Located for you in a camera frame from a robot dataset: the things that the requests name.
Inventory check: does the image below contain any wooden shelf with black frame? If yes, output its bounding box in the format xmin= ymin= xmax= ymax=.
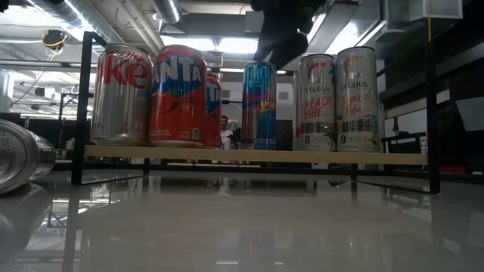
xmin=70 ymin=30 xmax=442 ymax=196

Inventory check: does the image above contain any Celsius Peach Vibe can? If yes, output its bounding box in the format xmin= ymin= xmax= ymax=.
xmin=298 ymin=53 xmax=337 ymax=152

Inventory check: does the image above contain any Celsius Tropical Vibe can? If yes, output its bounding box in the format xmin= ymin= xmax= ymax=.
xmin=335 ymin=45 xmax=380 ymax=153

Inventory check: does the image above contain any red Fanta can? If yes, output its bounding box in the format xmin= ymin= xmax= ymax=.
xmin=206 ymin=73 xmax=223 ymax=149
xmin=149 ymin=44 xmax=208 ymax=148

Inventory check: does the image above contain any blue silver Red Bull can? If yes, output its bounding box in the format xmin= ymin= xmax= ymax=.
xmin=240 ymin=61 xmax=278 ymax=151

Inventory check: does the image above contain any silver Celsius can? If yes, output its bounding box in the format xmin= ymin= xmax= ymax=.
xmin=0 ymin=119 xmax=57 ymax=196

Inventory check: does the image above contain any silver Diet Coke can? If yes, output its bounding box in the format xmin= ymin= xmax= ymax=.
xmin=90 ymin=42 xmax=154 ymax=147

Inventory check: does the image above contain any white board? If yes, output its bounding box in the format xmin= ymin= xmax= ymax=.
xmin=383 ymin=108 xmax=428 ymax=139

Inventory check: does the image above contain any black perforated tray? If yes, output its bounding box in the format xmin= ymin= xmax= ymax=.
xmin=380 ymin=131 xmax=427 ymax=154

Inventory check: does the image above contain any person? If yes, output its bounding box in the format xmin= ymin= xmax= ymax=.
xmin=220 ymin=115 xmax=242 ymax=150

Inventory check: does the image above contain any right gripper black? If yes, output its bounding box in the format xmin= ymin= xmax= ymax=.
xmin=251 ymin=0 xmax=326 ymax=71

